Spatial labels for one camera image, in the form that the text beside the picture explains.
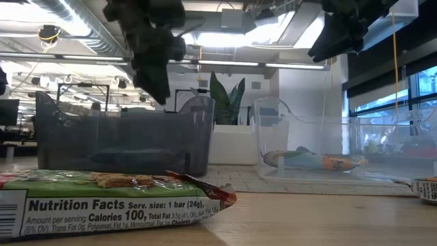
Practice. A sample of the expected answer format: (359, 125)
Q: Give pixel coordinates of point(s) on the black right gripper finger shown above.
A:
(338, 37)

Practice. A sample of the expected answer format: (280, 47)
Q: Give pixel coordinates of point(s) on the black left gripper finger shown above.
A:
(153, 82)

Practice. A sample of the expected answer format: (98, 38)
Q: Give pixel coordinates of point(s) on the granola bar green wrapper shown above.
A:
(102, 212)

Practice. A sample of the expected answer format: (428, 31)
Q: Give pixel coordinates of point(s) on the granola bar with QR code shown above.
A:
(426, 189)

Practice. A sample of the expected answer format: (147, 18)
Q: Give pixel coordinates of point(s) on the granola bar blue orange wrapper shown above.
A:
(324, 162)

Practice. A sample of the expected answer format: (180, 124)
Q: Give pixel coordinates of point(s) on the green snake plant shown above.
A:
(222, 102)

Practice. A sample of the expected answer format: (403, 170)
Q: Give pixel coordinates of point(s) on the grey ceiling box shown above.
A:
(232, 18)

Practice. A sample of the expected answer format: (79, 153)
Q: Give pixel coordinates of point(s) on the ceiling light strip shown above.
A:
(68, 58)
(239, 63)

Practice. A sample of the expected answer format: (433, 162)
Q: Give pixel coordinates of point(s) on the smoky grey plastic bin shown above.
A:
(68, 136)

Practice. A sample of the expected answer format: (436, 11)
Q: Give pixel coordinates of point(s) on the clear plastic bin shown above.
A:
(307, 136)

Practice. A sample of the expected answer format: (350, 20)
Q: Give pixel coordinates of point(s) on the grey woven placemat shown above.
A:
(239, 181)

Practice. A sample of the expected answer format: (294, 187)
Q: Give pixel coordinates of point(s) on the black computer monitor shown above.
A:
(8, 112)

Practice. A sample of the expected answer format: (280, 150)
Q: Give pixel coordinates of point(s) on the silver ventilation duct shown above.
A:
(99, 37)

